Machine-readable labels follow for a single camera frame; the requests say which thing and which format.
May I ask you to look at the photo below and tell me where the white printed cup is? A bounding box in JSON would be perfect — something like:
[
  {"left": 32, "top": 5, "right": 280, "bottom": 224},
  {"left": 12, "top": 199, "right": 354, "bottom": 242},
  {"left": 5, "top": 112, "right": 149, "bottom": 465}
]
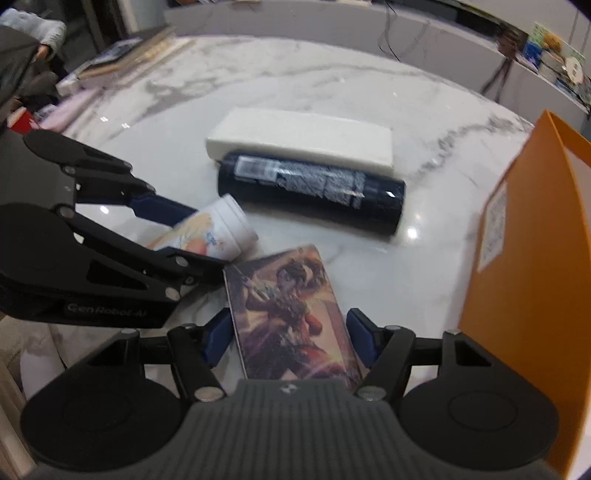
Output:
[{"left": 148, "top": 194, "right": 259, "bottom": 261}]

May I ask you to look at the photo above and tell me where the illustrated card box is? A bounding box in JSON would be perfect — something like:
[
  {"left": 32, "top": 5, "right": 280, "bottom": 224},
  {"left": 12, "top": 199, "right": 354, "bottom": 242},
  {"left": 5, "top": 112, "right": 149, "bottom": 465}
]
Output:
[{"left": 224, "top": 245, "right": 362, "bottom": 389}]

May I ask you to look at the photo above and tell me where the large orange storage box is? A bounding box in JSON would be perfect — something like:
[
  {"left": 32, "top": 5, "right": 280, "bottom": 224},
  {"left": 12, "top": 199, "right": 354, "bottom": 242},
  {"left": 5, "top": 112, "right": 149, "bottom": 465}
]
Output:
[{"left": 460, "top": 111, "right": 590, "bottom": 476}]

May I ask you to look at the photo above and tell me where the stack of books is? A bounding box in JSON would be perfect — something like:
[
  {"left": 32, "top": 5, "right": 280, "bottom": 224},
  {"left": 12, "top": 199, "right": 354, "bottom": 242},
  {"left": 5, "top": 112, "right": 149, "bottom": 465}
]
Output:
[{"left": 56, "top": 25, "right": 193, "bottom": 97}]

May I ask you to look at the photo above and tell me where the black cylindrical bottle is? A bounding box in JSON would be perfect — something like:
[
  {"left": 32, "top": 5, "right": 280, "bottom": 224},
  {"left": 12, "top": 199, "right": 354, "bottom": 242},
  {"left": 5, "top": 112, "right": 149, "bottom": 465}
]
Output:
[{"left": 217, "top": 152, "right": 406, "bottom": 236}]

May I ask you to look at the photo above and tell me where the white long box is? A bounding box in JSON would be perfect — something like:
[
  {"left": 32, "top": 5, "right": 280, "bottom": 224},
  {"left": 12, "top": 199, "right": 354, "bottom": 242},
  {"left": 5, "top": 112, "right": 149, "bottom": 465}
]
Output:
[{"left": 205, "top": 108, "right": 394, "bottom": 177}]

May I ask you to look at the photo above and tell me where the white round fan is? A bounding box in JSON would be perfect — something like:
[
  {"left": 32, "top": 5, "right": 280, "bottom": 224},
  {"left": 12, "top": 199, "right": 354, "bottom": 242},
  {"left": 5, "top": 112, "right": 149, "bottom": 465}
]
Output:
[{"left": 564, "top": 56, "right": 584, "bottom": 85}]

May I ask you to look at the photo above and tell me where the black cable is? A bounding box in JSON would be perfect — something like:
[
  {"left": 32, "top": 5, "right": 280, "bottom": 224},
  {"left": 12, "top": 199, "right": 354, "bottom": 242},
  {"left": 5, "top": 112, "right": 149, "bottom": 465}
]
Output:
[{"left": 375, "top": 4, "right": 433, "bottom": 61}]

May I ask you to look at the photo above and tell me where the brown bag strap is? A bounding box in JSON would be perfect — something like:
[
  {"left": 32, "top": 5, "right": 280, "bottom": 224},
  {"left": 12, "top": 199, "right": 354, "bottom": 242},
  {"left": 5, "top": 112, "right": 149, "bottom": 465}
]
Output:
[{"left": 479, "top": 32, "right": 523, "bottom": 98}]

